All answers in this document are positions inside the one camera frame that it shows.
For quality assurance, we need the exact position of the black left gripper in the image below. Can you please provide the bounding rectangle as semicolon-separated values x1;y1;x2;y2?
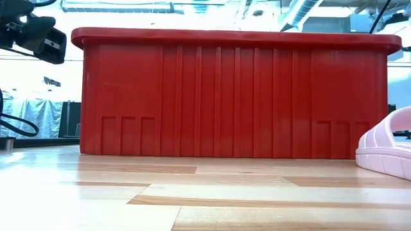
0;0;58;52

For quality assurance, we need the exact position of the red plastic bin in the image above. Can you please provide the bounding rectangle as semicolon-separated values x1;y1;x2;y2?
70;26;403;160

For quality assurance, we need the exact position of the translucent plastic sheeting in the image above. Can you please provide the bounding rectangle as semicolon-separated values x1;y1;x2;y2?
0;96;64;139

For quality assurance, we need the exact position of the long ceiling light fixture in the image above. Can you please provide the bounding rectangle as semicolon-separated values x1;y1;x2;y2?
60;0;185;15

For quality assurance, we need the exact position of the dark upright panel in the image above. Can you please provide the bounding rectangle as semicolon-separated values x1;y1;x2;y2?
58;101;82;139

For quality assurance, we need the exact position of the pink rubber slide sandal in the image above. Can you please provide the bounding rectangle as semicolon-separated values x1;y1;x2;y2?
354;106;411;182

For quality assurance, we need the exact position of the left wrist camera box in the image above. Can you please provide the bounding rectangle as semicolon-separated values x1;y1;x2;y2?
33;26;67;65

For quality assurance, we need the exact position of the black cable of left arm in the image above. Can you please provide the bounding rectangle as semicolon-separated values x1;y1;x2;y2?
0;89;40;138

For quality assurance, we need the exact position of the ribbed ceiling air duct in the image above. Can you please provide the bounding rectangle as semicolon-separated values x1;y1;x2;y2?
279;0;323;33

